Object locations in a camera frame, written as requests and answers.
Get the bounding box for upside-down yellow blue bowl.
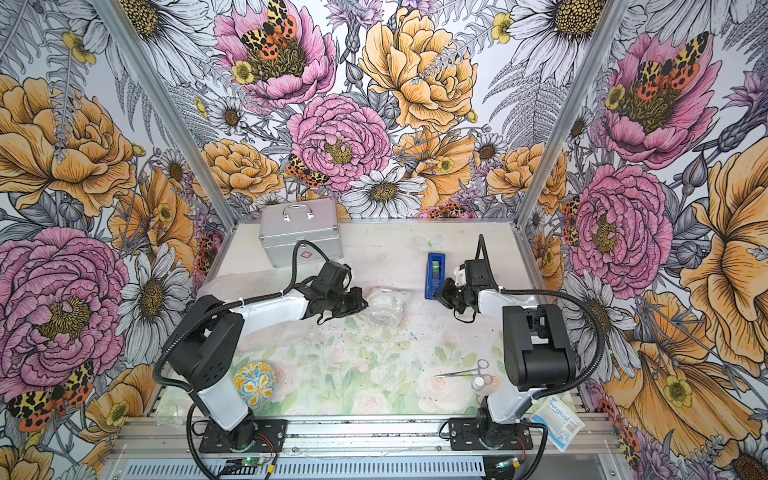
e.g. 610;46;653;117
234;362;276;409

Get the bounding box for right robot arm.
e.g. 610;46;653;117
424;258;576;450

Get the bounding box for blue tape dispenser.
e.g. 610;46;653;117
424;252;446;300

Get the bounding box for silver scissors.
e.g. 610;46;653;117
437;359;490;378

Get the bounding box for silver aluminium case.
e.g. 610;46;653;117
259;199;343;267

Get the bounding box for white blue packet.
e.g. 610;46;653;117
531;395;585;453

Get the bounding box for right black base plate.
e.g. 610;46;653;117
447;417;533;451

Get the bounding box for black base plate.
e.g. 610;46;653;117
447;417;533;451
199;418;288;454

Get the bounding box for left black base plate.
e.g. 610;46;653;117
199;418;288;454

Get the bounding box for aluminium front rail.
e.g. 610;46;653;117
107;415;619;458

